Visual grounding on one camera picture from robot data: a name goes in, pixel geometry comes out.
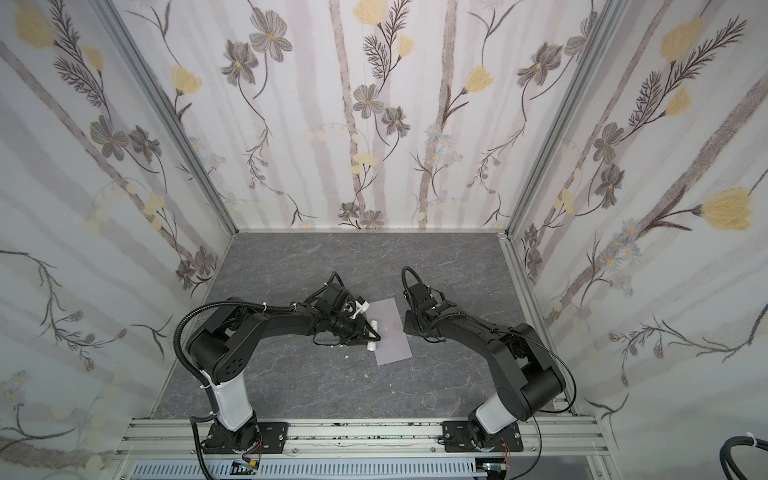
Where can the white slotted cable duct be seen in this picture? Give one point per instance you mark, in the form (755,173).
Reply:
(356,468)

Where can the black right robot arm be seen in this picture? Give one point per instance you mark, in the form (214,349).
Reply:
(523,370)

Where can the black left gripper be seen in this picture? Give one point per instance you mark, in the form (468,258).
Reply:
(351,321)

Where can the white glue stick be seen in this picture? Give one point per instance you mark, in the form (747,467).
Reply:
(373,336)

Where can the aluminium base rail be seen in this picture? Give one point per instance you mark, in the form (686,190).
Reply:
(346,438)

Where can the grey paper envelope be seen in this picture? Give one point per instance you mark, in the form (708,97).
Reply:
(393,346)

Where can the black cable bundle corner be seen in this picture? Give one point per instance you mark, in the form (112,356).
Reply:
(743,457)

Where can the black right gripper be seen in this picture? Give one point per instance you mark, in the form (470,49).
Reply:
(417,321)

